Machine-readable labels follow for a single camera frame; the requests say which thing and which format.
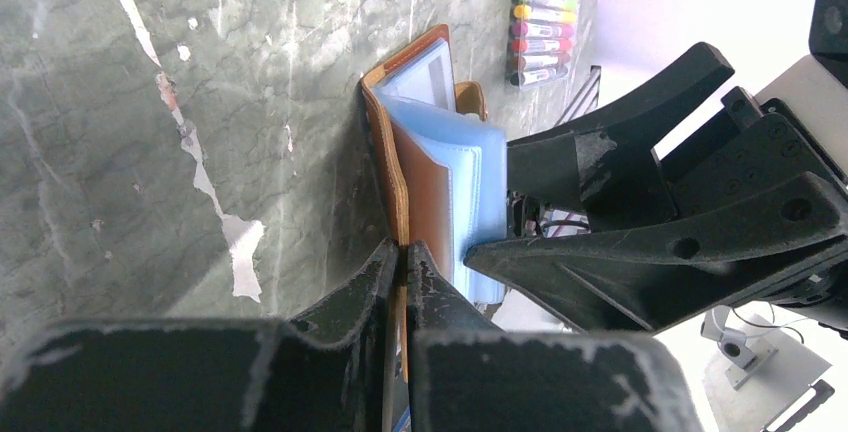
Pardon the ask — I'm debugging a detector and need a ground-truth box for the pack of coloured markers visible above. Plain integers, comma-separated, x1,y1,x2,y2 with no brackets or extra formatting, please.
507,0,579,89

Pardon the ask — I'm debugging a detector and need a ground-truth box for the brown leather card holder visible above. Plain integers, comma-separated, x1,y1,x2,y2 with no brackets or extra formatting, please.
359,23,510,377

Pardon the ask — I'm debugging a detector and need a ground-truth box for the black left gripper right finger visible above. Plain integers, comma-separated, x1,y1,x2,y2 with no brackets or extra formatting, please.
406,241,702,431

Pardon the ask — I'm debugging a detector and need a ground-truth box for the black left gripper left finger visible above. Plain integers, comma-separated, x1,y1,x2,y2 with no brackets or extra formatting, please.
1,239,400,431

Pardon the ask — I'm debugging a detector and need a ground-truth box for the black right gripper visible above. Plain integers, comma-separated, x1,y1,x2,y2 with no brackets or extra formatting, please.
465,42,847,333

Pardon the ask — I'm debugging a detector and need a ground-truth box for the aluminium frame rail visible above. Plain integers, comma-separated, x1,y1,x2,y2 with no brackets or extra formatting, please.
555,65,602,126

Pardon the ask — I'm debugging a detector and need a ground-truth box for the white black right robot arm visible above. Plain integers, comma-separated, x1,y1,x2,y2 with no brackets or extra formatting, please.
464,0,847,334

